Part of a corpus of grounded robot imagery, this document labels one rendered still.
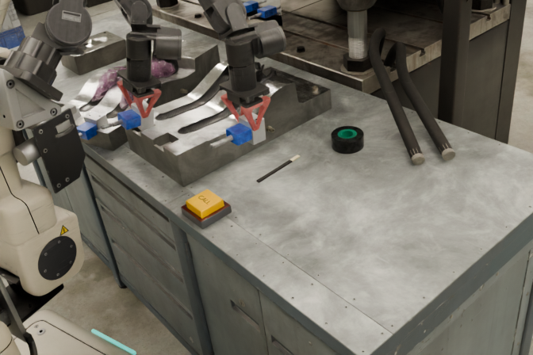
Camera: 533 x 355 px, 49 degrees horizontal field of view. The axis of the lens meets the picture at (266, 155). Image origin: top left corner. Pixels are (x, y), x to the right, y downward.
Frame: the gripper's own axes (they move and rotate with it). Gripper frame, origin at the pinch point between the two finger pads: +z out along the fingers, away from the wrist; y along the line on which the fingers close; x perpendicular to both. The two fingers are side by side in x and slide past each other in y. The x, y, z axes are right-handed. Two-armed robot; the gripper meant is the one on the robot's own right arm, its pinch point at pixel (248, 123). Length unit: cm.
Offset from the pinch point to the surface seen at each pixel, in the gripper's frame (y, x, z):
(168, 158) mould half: 14.3, 14.0, 8.9
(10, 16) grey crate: 375, -54, 62
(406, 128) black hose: -17.5, -33.6, 9.1
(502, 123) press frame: 19, -147, 67
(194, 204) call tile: -2.3, 18.1, 11.5
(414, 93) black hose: -9.7, -46.4, 7.0
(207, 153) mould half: 10.0, 5.8, 9.3
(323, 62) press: 38, -60, 15
